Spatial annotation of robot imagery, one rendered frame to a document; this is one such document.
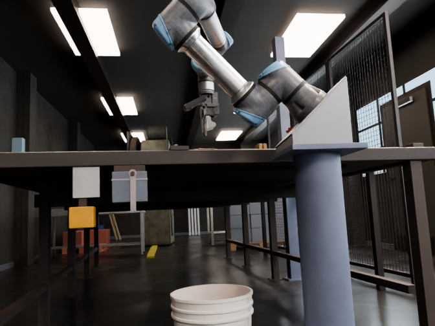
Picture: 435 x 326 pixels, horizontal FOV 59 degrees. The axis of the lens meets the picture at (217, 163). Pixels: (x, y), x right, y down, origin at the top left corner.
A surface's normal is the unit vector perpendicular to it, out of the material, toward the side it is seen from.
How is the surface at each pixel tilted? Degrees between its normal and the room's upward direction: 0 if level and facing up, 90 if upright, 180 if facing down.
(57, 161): 90
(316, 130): 90
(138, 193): 90
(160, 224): 92
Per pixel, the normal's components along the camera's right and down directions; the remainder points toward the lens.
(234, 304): 0.56, -0.09
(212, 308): 0.03, -0.08
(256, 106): 0.11, 0.17
